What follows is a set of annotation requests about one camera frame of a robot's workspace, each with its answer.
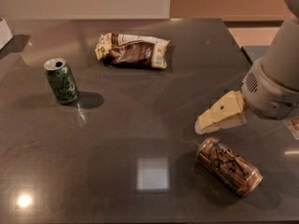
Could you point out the white box at left edge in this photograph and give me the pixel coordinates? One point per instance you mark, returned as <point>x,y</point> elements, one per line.
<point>5,33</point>

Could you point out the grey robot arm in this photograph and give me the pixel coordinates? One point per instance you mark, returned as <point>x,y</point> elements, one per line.
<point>281,60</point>

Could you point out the orange soda can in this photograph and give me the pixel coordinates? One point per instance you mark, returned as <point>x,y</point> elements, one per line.
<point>237,174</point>

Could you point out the brown chip bag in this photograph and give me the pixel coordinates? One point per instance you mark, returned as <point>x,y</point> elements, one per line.
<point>132,50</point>

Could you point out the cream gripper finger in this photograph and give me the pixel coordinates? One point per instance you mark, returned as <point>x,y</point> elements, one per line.
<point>228,105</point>
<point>209,123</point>

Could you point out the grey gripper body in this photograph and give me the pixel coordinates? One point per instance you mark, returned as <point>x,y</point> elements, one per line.
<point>268,97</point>

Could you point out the green soda can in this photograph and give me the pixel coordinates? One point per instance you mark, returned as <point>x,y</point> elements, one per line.
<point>60,78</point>

